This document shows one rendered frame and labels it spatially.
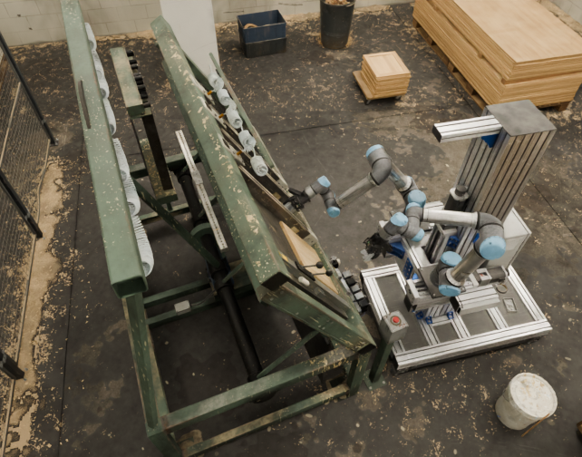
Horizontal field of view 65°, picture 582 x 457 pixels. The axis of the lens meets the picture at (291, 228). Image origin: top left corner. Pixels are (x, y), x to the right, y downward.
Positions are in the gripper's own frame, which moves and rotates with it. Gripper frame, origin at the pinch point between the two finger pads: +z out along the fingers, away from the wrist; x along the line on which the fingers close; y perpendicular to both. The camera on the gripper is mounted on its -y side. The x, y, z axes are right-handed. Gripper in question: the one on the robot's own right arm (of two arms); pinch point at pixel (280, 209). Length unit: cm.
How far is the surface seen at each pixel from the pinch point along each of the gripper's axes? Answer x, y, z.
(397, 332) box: 48, 91, -19
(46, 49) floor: 23, -506, 205
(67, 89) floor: 33, -394, 188
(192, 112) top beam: -82, -21, -1
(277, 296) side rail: -66, 91, 2
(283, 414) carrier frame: 73, 90, 81
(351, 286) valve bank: 56, 45, -6
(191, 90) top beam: -82, -38, -5
